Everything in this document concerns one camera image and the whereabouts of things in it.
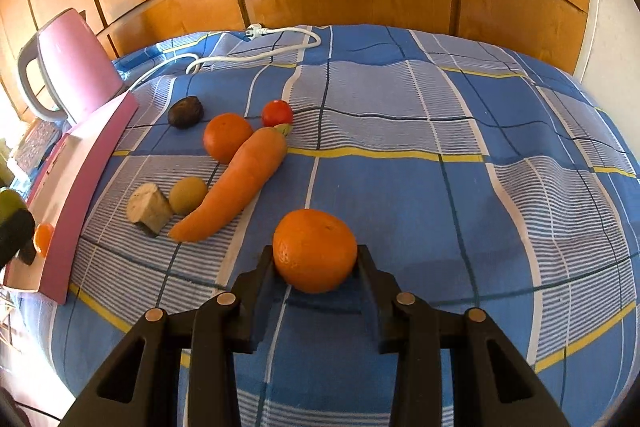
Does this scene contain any pale root chunk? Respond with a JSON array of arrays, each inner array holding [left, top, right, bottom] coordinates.
[[126, 183, 173, 237]]

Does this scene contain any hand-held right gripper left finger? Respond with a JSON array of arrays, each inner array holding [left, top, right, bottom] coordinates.
[[60, 246, 292, 427]]

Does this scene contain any carrot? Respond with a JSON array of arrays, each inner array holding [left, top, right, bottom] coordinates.
[[167, 123, 294, 243]]

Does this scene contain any small brown potato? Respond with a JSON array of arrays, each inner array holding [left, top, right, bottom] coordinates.
[[168, 177, 209, 216]]

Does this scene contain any red tomato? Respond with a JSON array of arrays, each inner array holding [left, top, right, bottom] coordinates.
[[261, 100, 294, 128]]

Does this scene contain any white power cable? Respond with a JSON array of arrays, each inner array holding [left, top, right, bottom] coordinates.
[[127, 23, 322, 95]]

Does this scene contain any green tomato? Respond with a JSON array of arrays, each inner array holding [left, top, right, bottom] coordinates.
[[0, 188, 25, 220]]

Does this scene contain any round orange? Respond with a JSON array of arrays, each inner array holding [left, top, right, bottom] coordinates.
[[203, 113, 254, 162]]

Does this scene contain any dark eggplant piece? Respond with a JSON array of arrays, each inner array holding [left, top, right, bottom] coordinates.
[[0, 207, 37, 265]]

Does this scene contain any pink electric kettle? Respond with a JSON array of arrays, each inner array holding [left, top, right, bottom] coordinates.
[[17, 8, 126, 125]]

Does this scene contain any large orange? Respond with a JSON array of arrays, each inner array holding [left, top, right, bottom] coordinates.
[[272, 209, 358, 294]]

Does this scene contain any small oblong orange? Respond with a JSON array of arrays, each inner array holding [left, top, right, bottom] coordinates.
[[34, 223, 54, 258]]

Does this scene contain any dark beetroot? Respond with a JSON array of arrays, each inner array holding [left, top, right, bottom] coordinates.
[[167, 96, 204, 128]]

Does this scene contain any blue plaid blanket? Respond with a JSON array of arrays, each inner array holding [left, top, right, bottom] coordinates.
[[10, 24, 640, 427]]

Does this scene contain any pink and white tray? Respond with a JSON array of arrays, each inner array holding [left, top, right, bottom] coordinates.
[[0, 94, 140, 305]]

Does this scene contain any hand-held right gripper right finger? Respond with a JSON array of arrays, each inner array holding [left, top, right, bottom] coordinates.
[[350, 245, 571, 427]]

